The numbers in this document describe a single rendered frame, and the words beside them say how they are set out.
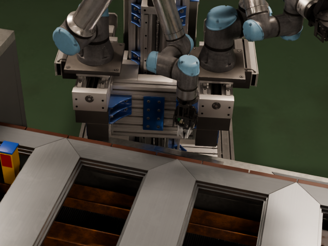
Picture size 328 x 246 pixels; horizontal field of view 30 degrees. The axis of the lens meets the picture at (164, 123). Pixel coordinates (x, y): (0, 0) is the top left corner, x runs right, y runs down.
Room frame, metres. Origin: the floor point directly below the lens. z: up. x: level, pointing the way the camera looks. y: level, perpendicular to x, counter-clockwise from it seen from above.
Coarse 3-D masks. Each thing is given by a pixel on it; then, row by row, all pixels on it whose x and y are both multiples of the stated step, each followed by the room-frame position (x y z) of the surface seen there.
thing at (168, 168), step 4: (164, 164) 1.68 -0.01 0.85; (168, 164) 1.68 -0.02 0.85; (172, 164) 1.68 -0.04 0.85; (176, 164) 1.68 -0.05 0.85; (152, 168) 1.65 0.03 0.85; (156, 168) 1.65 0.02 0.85; (160, 168) 1.66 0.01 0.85; (164, 168) 1.66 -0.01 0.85; (168, 168) 1.66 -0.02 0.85; (172, 168) 1.66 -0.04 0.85; (176, 168) 1.66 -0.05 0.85; (180, 168) 1.66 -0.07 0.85; (184, 168) 1.66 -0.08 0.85; (160, 172) 1.63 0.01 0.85; (164, 172) 1.64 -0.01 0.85; (168, 172) 1.64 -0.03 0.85; (172, 172) 1.64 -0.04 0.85; (176, 172) 1.64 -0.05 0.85; (180, 172) 1.64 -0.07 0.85; (184, 172) 1.64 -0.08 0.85; (188, 172) 1.64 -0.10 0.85; (180, 176) 1.62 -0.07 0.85; (184, 176) 1.62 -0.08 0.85; (188, 176) 1.62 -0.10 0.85; (192, 176) 1.62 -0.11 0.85
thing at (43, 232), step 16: (0, 144) 1.76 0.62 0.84; (80, 160) 1.69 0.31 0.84; (144, 176) 1.63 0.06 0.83; (64, 192) 1.52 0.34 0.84; (192, 192) 1.54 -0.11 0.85; (224, 192) 1.57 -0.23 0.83; (240, 192) 1.56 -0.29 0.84; (256, 192) 1.56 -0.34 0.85; (192, 208) 1.48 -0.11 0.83; (320, 208) 1.50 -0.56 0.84; (48, 224) 1.38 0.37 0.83; (320, 224) 1.43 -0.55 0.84; (320, 240) 1.37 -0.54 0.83
